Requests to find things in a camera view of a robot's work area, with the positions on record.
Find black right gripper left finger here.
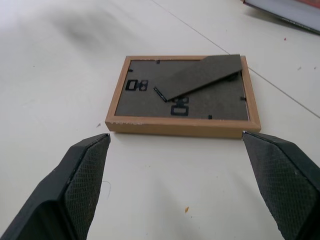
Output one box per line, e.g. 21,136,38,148
0,133,111,240

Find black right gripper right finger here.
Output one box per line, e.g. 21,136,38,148
241,131,320,240

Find dark hardcover book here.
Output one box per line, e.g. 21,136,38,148
241,0,320,36

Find wooden picture frame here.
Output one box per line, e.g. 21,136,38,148
104,53,262,140

